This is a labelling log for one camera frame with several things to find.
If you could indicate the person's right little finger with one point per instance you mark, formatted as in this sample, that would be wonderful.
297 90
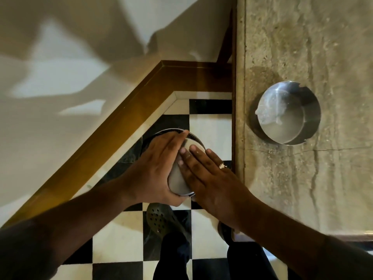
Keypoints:
217 159

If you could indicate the person's left forearm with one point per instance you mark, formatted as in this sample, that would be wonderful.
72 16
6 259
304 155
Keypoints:
72 224

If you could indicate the person's left trouser leg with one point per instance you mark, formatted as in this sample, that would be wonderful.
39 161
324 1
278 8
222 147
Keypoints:
173 259

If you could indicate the person's left hand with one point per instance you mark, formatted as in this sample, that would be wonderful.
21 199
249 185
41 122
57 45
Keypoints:
148 177

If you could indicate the person's right hand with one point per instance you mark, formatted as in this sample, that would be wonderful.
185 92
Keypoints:
218 192

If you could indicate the grey perforated clog shoe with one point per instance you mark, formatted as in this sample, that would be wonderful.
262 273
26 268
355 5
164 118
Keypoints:
224 233
160 218

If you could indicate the person's trouser leg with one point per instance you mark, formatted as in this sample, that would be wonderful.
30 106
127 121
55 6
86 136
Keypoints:
250 262
173 259

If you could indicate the round steel ashtray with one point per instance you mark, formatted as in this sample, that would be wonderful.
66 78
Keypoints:
287 119

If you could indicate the dark wooden table frame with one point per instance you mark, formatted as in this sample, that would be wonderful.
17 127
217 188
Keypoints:
233 84

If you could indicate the person's left thumb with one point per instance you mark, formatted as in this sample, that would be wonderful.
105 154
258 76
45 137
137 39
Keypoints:
177 202

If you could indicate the person's right middle finger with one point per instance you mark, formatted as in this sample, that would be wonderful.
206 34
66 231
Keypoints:
196 166

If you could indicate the person's right forearm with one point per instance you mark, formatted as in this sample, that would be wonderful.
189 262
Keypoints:
291 244

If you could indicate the person's right trouser leg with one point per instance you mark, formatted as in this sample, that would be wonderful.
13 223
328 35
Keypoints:
250 262

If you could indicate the brown wooden baseboard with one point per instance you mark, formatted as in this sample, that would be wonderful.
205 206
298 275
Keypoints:
145 93

